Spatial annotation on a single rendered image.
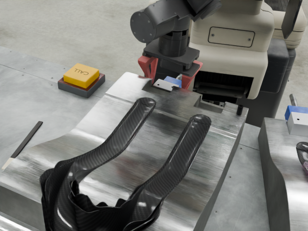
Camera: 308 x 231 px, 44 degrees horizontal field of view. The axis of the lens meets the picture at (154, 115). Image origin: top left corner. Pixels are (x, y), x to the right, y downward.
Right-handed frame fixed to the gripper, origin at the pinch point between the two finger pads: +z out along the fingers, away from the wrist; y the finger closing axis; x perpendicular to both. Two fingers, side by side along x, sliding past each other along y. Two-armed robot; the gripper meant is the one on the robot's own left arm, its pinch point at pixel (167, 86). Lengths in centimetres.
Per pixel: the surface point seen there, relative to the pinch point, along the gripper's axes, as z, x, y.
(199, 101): -3.1, -5.4, 9.1
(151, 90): -2.0, -5.8, -1.3
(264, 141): 0.8, -5.4, 23.1
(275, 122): -1.2, -1.3, 23.8
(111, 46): 84, 139, -99
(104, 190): -8.6, -37.5, 7.6
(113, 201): -8.7, -38.4, 9.5
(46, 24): 85, 140, -156
